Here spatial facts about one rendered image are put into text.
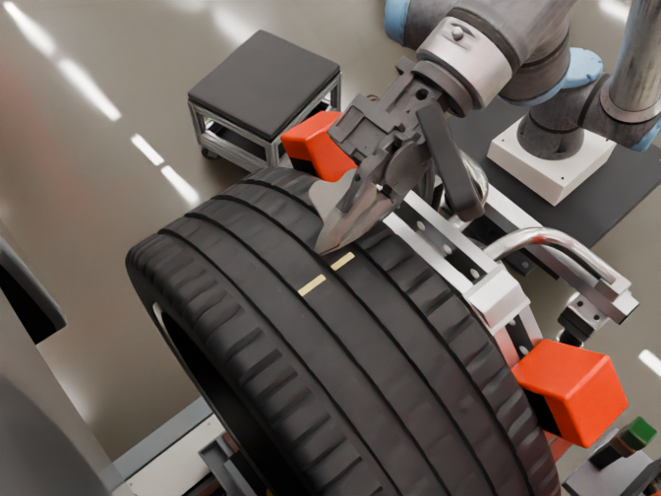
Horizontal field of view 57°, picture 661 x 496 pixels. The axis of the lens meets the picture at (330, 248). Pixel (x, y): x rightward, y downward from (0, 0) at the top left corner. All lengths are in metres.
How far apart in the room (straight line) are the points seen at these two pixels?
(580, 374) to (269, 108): 1.49
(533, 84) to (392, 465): 0.44
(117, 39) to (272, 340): 2.42
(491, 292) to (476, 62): 0.25
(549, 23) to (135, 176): 1.87
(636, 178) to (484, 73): 1.47
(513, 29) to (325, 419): 0.40
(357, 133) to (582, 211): 1.34
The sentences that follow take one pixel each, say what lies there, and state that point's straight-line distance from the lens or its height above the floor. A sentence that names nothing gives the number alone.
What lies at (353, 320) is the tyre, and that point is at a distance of 0.60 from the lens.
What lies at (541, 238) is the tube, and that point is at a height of 1.01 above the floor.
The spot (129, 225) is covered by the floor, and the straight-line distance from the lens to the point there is 2.20.
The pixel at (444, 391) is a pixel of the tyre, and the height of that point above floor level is 1.14.
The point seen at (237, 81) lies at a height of 0.34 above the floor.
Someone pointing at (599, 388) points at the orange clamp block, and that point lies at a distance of 0.69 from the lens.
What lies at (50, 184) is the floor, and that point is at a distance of 2.42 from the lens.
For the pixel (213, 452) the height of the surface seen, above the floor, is 0.15.
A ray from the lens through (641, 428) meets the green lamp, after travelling 1.22.
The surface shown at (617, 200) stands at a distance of 1.96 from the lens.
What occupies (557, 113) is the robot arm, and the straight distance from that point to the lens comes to 1.78.
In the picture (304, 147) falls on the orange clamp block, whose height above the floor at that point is 1.15.
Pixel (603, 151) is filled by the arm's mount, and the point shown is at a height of 0.39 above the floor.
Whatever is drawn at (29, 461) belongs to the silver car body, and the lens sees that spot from 0.24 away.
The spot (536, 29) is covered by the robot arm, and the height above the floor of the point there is 1.34.
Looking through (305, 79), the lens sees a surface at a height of 0.34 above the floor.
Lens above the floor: 1.71
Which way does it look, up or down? 57 degrees down
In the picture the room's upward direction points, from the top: straight up
